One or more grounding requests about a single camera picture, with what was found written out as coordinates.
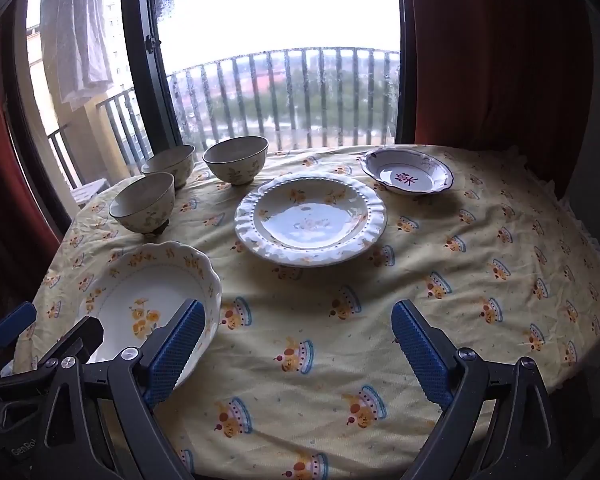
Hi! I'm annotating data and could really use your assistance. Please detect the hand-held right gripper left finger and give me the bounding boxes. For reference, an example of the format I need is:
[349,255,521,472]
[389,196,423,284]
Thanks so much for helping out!
[39,299,207,480]

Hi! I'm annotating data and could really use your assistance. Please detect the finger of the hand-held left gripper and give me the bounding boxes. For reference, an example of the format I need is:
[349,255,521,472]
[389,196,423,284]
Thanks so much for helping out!
[0,301,37,356]
[14,316,104,377]

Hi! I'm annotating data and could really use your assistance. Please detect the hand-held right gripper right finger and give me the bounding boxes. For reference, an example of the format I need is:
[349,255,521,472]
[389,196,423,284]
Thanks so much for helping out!
[391,300,579,480]

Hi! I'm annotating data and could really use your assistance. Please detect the scalloped yellow flower plate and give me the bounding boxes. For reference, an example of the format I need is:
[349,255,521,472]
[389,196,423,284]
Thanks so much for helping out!
[75,241,223,393]

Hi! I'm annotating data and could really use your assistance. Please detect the floral bowl with dark foot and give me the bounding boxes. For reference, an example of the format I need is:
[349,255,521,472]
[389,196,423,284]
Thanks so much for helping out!
[108,172,176,235]

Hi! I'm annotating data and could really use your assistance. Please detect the white beaded rim plate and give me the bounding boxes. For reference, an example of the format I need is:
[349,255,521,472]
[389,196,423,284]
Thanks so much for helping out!
[234,172,387,267]

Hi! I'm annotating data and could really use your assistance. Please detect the cream floral bowl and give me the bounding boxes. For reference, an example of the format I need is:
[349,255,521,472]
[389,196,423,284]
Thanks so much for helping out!
[140,144,196,190]
[202,135,270,186]

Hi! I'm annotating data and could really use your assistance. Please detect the red rimmed flower plate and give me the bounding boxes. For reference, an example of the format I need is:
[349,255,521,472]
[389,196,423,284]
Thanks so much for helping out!
[358,147,454,196]

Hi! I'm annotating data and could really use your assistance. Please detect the yellow printed tablecloth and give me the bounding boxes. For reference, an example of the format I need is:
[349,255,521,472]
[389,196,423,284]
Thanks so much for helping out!
[15,142,600,480]

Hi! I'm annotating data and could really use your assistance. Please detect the red curtain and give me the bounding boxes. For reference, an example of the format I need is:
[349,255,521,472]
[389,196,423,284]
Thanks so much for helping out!
[0,25,71,306]
[405,0,597,186]

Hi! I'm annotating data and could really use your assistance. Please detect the hanging white cloth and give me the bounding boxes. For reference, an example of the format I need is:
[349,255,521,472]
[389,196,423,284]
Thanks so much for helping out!
[55,0,114,109]

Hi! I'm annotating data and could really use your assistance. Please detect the balcony railing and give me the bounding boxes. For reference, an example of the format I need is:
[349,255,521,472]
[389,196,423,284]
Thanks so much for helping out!
[47,46,401,188]

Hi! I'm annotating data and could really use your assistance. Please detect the black window frame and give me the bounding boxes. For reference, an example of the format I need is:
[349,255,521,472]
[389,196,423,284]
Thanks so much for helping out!
[0,0,421,241]

